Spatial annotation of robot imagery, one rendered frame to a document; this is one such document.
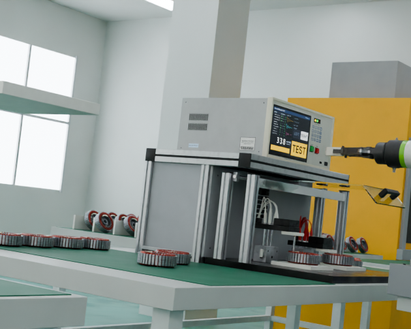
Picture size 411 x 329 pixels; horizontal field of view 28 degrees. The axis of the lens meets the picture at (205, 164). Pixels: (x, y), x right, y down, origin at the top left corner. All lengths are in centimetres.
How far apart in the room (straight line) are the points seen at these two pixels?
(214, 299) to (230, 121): 106
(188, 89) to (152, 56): 358
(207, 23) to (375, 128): 166
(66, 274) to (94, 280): 10
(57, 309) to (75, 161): 935
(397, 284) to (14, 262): 101
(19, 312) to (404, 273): 122
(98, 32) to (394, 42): 416
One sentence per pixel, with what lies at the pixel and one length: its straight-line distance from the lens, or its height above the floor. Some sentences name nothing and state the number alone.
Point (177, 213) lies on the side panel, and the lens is 276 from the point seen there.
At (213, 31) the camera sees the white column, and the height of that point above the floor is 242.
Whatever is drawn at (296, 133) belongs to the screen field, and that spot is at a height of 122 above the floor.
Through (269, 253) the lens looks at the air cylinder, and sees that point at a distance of 276.
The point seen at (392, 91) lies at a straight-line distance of 679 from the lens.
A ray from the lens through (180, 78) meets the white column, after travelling 701.
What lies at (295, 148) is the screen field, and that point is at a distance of 287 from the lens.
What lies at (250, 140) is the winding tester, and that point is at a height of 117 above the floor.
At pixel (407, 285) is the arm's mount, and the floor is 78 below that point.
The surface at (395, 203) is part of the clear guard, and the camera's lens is 296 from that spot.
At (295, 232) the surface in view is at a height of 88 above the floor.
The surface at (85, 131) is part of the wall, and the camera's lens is 1084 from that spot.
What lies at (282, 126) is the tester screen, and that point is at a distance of 279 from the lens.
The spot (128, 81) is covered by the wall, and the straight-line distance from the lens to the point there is 1066.
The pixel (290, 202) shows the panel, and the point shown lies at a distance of 310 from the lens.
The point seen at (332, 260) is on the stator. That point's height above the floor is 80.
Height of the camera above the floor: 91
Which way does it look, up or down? 3 degrees up
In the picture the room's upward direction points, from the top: 6 degrees clockwise
